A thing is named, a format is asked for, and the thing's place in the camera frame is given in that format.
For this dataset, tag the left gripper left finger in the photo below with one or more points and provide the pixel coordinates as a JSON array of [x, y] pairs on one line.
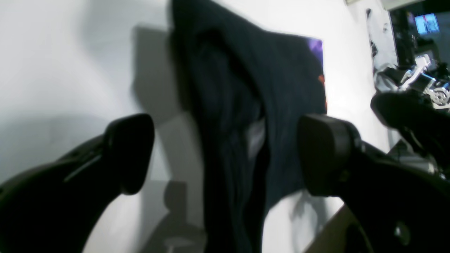
[[54, 207]]

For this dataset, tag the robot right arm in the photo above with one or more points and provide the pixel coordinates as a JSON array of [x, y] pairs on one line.
[[424, 129]]

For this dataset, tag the black T-shirt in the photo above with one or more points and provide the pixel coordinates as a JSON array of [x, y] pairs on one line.
[[247, 89]]

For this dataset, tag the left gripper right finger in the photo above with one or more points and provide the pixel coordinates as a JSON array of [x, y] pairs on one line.
[[401, 209]]

